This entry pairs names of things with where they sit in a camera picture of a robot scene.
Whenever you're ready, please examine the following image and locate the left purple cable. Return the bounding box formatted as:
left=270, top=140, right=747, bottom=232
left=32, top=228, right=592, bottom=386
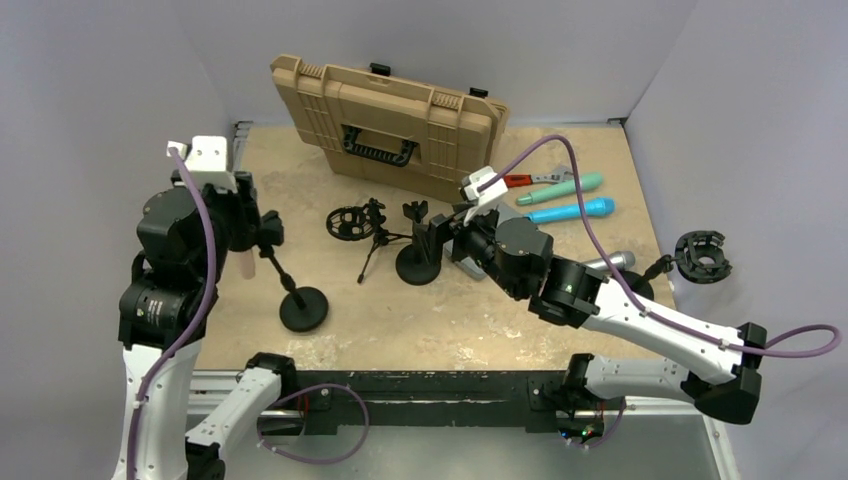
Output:
left=125, top=146, right=220, bottom=480

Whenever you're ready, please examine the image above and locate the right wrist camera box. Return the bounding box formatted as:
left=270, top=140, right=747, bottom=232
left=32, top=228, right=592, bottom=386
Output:
left=460, top=166, right=508, bottom=226

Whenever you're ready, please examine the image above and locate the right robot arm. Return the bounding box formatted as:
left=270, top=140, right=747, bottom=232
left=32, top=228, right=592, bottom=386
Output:
left=425, top=211, right=766, bottom=425

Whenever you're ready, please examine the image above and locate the tan hard plastic case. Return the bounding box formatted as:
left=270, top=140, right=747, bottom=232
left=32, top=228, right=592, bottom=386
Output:
left=270, top=55, right=510, bottom=203

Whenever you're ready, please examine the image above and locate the pink microphone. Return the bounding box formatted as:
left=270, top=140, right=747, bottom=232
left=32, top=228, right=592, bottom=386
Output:
left=237, top=249, right=256, bottom=280

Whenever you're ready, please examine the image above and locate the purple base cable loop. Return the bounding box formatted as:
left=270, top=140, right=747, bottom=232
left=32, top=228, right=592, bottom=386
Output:
left=256, top=382, right=372, bottom=466

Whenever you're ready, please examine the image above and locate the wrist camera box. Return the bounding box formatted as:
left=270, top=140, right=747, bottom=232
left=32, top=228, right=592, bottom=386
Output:
left=460, top=166, right=508, bottom=226
left=166, top=135, right=237, bottom=193

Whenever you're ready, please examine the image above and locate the black round-base shock-mount stand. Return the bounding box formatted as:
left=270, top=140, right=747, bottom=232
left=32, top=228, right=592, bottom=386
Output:
left=621, top=230, right=732, bottom=300

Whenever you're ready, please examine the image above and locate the black tripod shock-mount stand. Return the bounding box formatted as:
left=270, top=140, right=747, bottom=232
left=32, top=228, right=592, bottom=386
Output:
left=325, top=198, right=412, bottom=284

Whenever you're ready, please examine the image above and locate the silver grey microphone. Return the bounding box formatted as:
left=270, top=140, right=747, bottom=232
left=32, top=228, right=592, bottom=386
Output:
left=583, top=251, right=636, bottom=272

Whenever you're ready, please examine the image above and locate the blue microphone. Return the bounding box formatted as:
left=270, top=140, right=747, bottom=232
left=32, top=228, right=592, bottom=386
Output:
left=524, top=197, right=616, bottom=224

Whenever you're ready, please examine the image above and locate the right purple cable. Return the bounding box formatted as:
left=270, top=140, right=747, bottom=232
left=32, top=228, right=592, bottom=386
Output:
left=476, top=135, right=844, bottom=452

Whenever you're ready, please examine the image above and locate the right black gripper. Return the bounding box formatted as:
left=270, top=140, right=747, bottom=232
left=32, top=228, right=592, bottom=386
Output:
left=414, top=200, right=523, bottom=299

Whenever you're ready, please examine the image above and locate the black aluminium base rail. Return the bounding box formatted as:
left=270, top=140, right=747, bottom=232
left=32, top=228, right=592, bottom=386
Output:
left=178, top=119, right=723, bottom=439

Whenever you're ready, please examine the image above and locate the mint green microphone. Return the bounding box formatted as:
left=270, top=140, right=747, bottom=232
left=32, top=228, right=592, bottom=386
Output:
left=515, top=172, right=604, bottom=206

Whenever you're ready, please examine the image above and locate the red-handled adjustable wrench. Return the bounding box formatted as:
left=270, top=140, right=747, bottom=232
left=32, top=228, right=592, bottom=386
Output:
left=503, top=165, right=573, bottom=188

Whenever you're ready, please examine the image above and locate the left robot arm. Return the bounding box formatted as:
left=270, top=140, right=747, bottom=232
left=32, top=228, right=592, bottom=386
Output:
left=114, top=171, right=299, bottom=479

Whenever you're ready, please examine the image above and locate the grey flat plastic case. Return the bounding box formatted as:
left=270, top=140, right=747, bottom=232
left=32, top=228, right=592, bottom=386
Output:
left=443, top=198, right=531, bottom=283

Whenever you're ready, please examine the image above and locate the black round-base stand with clip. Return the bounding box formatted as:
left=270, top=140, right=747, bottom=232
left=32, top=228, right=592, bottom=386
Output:
left=256, top=210, right=329, bottom=333

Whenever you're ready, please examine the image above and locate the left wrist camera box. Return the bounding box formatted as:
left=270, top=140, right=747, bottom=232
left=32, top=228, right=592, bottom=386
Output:
left=166, top=135, right=237, bottom=193

